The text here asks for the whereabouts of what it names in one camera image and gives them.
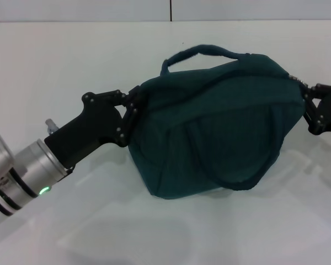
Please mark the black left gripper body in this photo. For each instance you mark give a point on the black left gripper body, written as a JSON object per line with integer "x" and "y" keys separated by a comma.
{"x": 91, "y": 129}

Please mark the dark teal fabric lunch bag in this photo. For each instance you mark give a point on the dark teal fabric lunch bag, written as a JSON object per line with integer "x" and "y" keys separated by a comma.
{"x": 215, "y": 132}

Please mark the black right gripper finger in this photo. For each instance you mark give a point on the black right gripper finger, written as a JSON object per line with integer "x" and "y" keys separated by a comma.
{"x": 309, "y": 92}
{"x": 310, "y": 116}

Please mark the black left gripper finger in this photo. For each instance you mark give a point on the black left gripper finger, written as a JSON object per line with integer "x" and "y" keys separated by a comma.
{"x": 129, "y": 96}
{"x": 129, "y": 121}

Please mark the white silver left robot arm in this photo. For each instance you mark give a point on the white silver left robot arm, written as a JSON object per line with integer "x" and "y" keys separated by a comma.
{"x": 24, "y": 176}

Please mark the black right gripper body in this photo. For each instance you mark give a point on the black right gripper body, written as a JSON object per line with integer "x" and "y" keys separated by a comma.
{"x": 329, "y": 110}

